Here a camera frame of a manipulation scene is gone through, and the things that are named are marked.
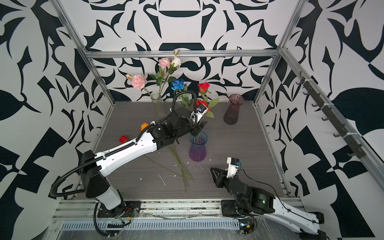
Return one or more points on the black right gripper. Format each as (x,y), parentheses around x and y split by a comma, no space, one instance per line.
(219,182)

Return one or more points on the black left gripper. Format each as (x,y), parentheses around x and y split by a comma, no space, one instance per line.
(197,128)

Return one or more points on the purple blue glass vase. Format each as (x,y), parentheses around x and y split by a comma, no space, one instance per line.
(198,152)

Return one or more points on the clear ribbed glass vase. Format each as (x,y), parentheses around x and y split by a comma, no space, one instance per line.
(160,111)

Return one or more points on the small red artificial rose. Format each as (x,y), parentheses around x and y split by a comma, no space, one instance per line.
(203,90)

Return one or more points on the blue artificial rose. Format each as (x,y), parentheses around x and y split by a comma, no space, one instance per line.
(178,84)

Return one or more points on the pink carnation stem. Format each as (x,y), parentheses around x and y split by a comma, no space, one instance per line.
(139,82)
(164,63)

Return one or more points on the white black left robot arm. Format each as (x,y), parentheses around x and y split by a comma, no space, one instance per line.
(97,167)

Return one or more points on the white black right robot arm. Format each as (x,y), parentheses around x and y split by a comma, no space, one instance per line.
(264,204)

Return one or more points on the smoky pink glass vase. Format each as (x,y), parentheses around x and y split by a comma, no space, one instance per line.
(232,114)

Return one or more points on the orange artificial rose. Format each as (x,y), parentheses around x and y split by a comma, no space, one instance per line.
(144,125)

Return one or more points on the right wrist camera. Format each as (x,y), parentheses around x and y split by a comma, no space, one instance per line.
(234,165)

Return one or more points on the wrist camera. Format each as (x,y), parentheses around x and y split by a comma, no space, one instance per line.
(198,113)
(234,165)

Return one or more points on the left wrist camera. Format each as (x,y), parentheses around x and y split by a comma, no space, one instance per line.
(198,113)

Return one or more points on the white slotted cable duct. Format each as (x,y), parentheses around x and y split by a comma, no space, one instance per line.
(186,224)

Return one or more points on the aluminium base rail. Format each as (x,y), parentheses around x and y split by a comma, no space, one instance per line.
(156,208)

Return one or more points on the aluminium frame crossbar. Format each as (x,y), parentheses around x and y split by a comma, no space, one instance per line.
(182,53)

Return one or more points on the grey wall hook rail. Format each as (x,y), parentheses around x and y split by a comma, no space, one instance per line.
(333,116)

